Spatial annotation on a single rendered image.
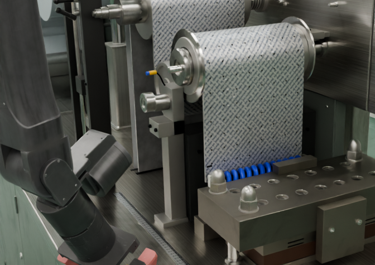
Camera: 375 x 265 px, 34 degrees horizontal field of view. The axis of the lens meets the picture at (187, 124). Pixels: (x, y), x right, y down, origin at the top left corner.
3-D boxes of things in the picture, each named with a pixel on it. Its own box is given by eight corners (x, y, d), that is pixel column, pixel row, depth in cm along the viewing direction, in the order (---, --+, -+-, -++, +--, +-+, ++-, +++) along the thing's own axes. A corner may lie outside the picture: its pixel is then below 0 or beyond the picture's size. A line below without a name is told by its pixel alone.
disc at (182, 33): (172, 93, 132) (169, 24, 127) (174, 93, 132) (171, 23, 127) (203, 110, 119) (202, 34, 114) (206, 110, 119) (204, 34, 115)
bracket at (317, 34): (293, 37, 136) (293, 28, 135) (315, 34, 138) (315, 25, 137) (307, 41, 131) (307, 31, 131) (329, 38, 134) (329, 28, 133)
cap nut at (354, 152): (341, 157, 133) (342, 138, 131) (354, 154, 134) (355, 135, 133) (352, 163, 130) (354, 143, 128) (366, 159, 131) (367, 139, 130)
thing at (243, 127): (204, 182, 125) (202, 94, 120) (299, 160, 135) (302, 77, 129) (205, 182, 125) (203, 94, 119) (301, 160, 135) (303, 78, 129)
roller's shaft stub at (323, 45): (289, 58, 136) (289, 39, 135) (315, 54, 139) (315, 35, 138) (301, 62, 132) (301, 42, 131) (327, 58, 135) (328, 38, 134)
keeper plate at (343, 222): (315, 259, 117) (317, 206, 113) (356, 246, 121) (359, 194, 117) (323, 265, 115) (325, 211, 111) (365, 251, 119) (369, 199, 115)
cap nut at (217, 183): (205, 189, 119) (205, 168, 118) (221, 185, 121) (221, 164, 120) (214, 196, 116) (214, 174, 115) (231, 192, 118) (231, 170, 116)
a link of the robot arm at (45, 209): (23, 200, 74) (52, 213, 71) (60, 159, 78) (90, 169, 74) (51, 234, 79) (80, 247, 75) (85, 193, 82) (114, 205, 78)
